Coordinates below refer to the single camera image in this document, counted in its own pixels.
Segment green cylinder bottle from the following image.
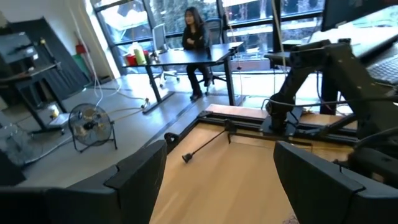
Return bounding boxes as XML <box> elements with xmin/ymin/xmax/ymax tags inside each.
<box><xmin>132</xmin><ymin>41</ymin><xmax>147</xmax><ymax>66</ymax></box>

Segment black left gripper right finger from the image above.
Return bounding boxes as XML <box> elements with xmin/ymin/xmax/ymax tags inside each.
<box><xmin>273</xmin><ymin>140</ymin><xmax>398</xmax><ymax>224</ymax></box>

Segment grey office chair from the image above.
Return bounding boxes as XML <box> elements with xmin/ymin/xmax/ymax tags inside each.
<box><xmin>151</xmin><ymin>23</ymin><xmax>181</xmax><ymax>89</ymax></box>

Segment person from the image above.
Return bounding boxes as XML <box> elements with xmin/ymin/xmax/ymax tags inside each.
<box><xmin>181</xmin><ymin>6</ymin><xmax>215</xmax><ymax>102</ymax></box>

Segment white floor box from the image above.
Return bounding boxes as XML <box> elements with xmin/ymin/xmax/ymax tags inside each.
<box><xmin>46</xmin><ymin>104</ymin><xmax>72</xmax><ymax>128</ymax></box>

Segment grey wire mesh object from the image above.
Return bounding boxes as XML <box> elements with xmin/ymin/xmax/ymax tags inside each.
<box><xmin>0</xmin><ymin>123</ymin><xmax>44</xmax><ymax>169</ymax></box>

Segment maroon patterned round candle holder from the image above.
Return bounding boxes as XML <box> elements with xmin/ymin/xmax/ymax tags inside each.
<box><xmin>281</xmin><ymin>213</ymin><xmax>300</xmax><ymax>224</ymax></box>

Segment black equipment table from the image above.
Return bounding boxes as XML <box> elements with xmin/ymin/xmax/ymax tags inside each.
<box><xmin>0</xmin><ymin>61</ymin><xmax>68</xmax><ymax>136</ymax></box>

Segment black aluminium table frame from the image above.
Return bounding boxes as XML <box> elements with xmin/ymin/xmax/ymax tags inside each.
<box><xmin>164</xmin><ymin>110</ymin><xmax>358</xmax><ymax>155</ymax></box>

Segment black window frame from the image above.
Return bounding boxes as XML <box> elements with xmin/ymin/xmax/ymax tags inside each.
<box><xmin>90</xmin><ymin>0</ymin><xmax>326</xmax><ymax>75</ymax></box>

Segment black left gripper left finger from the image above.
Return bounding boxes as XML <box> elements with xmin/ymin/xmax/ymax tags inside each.
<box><xmin>0</xmin><ymin>139</ymin><xmax>169</xmax><ymax>224</ymax></box>

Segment black curtain partition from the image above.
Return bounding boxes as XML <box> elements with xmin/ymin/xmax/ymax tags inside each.
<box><xmin>6</xmin><ymin>17</ymin><xmax>91</xmax><ymax>105</ymax></box>

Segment red fire extinguisher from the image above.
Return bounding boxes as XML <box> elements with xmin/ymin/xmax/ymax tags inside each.
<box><xmin>75</xmin><ymin>42</ymin><xmax>89</xmax><ymax>55</ymax></box>

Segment grey computer monitor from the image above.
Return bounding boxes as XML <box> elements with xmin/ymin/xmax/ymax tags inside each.
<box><xmin>321</xmin><ymin>0</ymin><xmax>398</xmax><ymax>32</ymax></box>

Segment green bin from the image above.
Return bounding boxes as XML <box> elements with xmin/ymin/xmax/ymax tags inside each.
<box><xmin>72</xmin><ymin>54</ymin><xmax>91</xmax><ymax>81</ymax></box>

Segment black office chair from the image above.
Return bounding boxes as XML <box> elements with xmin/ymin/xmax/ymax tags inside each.
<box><xmin>198</xmin><ymin>17</ymin><xmax>229</xmax><ymax>96</ymax></box>

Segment yellow hanging cord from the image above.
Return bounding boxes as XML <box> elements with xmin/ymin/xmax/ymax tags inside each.
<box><xmin>271</xmin><ymin>0</ymin><xmax>287</xmax><ymax>62</ymax></box>

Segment dark display screen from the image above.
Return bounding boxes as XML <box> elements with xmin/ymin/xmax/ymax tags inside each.
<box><xmin>0</xmin><ymin>30</ymin><xmax>40</xmax><ymax>65</ymax></box>

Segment black floor fan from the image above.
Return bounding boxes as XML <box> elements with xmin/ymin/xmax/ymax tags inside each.
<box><xmin>67</xmin><ymin>103</ymin><xmax>118</xmax><ymax>154</ymax></box>

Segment black laptop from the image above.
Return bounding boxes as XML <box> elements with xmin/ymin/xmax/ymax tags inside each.
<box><xmin>365</xmin><ymin>53</ymin><xmax>398</xmax><ymax>86</ymax></box>

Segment red container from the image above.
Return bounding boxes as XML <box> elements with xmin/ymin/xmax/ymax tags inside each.
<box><xmin>125</xmin><ymin>53</ymin><xmax>138</xmax><ymax>67</ymax></box>

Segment wooden shelf riser black legs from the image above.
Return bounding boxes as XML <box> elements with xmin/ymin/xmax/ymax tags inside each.
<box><xmin>149</xmin><ymin>130</ymin><xmax>355</xmax><ymax>224</ymax></box>

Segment black office desk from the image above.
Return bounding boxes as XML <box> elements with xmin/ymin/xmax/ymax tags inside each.
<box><xmin>123</xmin><ymin>42</ymin><xmax>246</xmax><ymax>114</ymax></box>

